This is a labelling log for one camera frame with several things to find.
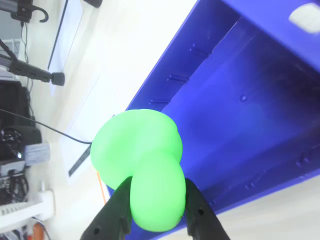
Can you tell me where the black tripod leg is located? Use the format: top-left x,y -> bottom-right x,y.
0,37 -> 66,87

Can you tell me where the blue plastic box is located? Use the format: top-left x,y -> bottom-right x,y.
124,0 -> 320,216

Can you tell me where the white power strip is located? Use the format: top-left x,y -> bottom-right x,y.
0,188 -> 56,231

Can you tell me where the white board with dark border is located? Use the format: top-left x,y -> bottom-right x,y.
47,0 -> 85,97

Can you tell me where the green rubber duck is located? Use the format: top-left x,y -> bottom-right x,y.
90,109 -> 187,234

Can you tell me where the thin black cable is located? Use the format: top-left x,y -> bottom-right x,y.
0,108 -> 93,145

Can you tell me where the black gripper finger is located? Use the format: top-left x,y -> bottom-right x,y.
79,175 -> 133,240
184,177 -> 232,240

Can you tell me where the black hooked camera mount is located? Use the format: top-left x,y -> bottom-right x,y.
0,0 -> 50,24

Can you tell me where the grey labelled adapter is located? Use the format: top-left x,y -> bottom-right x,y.
23,142 -> 51,166

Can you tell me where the orange tape strip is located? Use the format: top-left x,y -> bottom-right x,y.
96,171 -> 109,205

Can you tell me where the black equipment case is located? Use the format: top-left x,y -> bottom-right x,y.
0,79 -> 43,161

